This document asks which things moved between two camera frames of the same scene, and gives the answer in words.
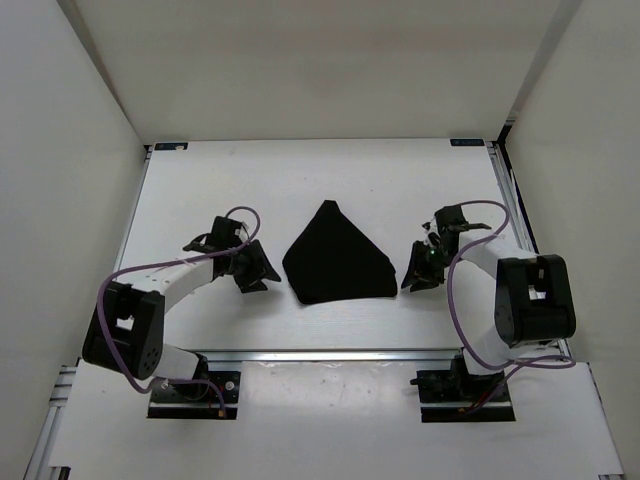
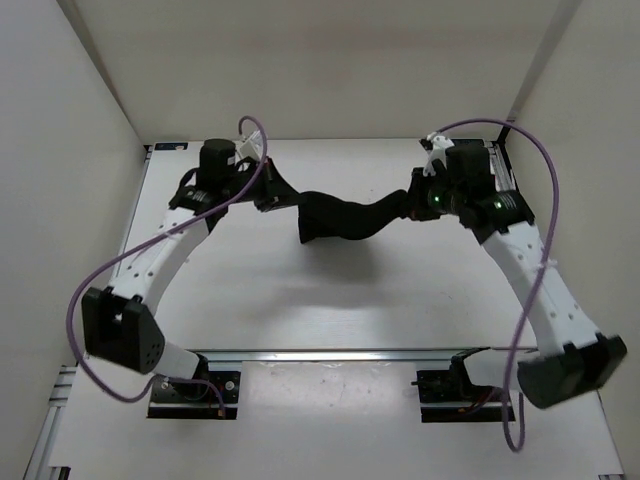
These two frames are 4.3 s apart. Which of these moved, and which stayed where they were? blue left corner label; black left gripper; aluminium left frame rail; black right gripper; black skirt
Moved: black left gripper; black skirt; black right gripper
Stayed: aluminium left frame rail; blue left corner label
